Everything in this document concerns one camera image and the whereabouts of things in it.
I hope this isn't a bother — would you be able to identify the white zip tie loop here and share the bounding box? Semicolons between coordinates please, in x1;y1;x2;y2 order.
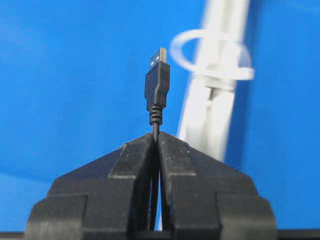
170;29;255;90

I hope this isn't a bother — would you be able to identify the black USB cable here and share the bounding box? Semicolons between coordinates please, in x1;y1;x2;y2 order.
144;47;171;232

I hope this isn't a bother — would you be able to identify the square aluminium extrusion frame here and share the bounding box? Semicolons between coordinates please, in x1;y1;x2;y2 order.
169;0;255;161

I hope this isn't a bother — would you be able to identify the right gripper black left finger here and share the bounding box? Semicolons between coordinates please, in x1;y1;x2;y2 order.
24;133;156;240

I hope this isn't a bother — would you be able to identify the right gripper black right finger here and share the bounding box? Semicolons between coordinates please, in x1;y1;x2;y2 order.
158;132;277;240

